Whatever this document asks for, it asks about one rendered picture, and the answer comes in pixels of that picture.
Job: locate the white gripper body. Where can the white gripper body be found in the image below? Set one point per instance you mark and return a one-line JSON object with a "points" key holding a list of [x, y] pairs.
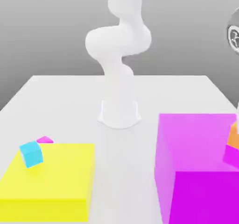
{"points": [[237, 124]]}

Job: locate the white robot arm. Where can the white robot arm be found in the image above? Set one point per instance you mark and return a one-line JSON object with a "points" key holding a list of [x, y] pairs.
{"points": [[119, 40]]}

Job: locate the small orange cube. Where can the small orange cube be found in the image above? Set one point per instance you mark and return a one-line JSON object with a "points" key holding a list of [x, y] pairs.
{"points": [[233, 138]]}

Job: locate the small magenta cube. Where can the small magenta cube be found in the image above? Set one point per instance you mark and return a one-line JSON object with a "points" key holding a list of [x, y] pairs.
{"points": [[232, 157], [44, 140]]}

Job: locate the small cyan cube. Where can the small cyan cube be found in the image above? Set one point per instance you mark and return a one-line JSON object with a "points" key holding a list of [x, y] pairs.
{"points": [[31, 154]]}

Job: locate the large magenta box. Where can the large magenta box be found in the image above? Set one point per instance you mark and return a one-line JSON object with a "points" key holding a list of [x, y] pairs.
{"points": [[190, 143]]}

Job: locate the large yellow box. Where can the large yellow box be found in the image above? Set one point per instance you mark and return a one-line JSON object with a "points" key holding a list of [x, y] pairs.
{"points": [[56, 175]]}

